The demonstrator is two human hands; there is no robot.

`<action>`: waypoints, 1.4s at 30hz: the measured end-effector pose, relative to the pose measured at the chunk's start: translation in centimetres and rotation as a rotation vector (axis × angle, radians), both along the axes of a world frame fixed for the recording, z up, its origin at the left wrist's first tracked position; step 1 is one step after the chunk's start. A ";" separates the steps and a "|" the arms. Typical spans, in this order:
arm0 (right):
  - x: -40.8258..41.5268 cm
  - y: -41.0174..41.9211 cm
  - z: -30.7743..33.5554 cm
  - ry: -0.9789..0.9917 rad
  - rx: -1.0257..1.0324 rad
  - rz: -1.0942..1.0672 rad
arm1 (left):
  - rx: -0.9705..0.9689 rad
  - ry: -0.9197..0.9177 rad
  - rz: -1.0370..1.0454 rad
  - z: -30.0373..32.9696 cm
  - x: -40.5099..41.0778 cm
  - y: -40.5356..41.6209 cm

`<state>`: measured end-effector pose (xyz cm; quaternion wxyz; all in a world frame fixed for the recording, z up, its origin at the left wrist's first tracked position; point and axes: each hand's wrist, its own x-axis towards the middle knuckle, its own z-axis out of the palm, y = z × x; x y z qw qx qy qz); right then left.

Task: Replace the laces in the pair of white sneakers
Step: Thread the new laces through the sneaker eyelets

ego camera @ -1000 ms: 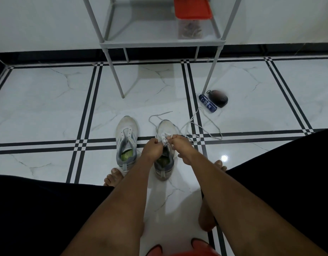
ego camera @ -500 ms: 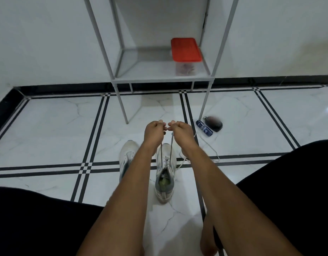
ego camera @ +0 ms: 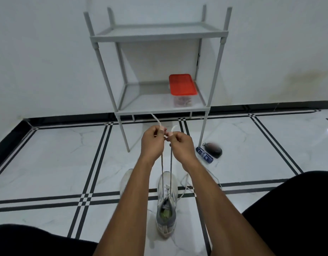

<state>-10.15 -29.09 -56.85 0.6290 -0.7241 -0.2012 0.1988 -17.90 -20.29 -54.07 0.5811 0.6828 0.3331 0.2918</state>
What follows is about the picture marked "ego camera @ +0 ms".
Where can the person's right hand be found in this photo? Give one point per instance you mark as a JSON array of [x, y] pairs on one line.
[[182, 150]]

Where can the person's left hand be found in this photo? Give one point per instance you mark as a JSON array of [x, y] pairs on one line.
[[152, 146]]

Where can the white grey sneaker shoe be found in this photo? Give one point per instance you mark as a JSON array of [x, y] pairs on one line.
[[166, 226], [125, 178]]

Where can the clear box with red lid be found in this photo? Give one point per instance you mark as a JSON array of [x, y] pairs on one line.
[[184, 101]]

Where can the clear container with red lid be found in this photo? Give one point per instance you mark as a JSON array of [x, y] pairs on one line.
[[182, 83]]

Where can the person's right forearm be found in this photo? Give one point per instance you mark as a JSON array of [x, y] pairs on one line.
[[228, 215]]

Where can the person's left forearm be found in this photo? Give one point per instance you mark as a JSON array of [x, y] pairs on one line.
[[129, 213]]

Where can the grey metal shelf rack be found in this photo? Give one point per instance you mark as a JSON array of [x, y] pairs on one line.
[[158, 35]]

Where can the black oval polish bottle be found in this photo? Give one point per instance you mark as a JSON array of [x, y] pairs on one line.
[[213, 150]]

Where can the black shorts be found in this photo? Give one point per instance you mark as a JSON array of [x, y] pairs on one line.
[[294, 210]]

